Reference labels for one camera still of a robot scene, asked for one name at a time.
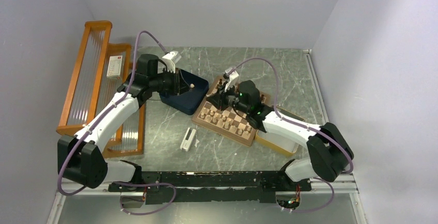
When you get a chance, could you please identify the orange wooden rack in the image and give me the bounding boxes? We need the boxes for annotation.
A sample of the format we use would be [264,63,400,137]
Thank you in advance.
[56,21,146,158]

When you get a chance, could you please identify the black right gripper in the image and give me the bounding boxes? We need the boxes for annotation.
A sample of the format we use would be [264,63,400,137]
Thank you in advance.
[207,81,249,114]

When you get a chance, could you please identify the yellow tray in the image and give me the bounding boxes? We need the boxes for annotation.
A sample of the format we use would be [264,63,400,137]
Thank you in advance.
[255,131,300,157]

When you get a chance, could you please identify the wooden chessboard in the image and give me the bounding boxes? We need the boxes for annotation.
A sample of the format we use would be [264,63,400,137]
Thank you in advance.
[191,76,271,148]

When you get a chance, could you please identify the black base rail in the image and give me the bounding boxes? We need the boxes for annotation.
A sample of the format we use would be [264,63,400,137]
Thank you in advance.
[108,171,311,204]

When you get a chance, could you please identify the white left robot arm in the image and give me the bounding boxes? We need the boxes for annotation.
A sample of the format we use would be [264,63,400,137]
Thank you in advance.
[57,51,191,191]

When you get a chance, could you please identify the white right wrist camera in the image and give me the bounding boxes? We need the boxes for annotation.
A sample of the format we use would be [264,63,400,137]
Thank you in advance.
[223,67,239,92]

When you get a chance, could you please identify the white stapler-like device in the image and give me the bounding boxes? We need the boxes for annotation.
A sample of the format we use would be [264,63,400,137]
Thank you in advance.
[180,127,197,152]

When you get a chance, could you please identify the dark blue tray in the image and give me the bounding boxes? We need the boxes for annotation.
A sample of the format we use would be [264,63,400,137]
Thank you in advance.
[159,69,209,116]

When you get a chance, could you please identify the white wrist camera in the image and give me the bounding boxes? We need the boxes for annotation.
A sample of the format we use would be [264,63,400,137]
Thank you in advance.
[162,51,182,73]
[223,67,239,92]

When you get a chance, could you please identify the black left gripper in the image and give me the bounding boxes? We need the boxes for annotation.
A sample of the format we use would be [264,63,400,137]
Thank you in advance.
[149,66,191,96]

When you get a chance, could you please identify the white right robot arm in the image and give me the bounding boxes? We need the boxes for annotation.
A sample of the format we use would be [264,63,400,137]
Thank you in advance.
[206,80,354,190]

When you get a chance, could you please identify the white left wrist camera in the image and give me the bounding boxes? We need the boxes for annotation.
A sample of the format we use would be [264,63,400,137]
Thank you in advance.
[162,51,182,73]

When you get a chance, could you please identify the white card box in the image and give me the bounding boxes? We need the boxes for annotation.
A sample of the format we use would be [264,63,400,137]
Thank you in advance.
[106,55,123,78]

